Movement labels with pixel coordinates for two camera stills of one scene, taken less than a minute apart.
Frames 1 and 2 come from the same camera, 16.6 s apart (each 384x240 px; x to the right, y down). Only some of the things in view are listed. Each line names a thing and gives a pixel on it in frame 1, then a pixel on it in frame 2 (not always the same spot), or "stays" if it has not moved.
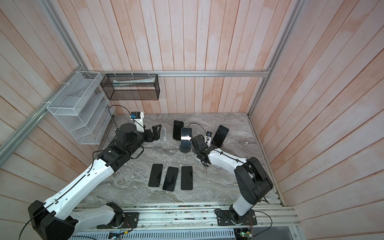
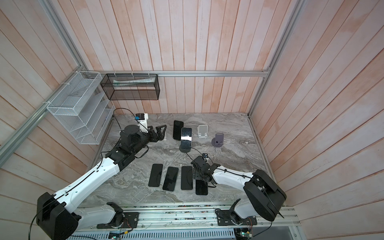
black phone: x=170 y=178 stays
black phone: x=155 y=178 stays
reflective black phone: x=186 y=138 stays
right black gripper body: x=196 y=151 to x=198 y=175
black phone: x=186 y=178 stays
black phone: x=220 y=136 to x=201 y=187
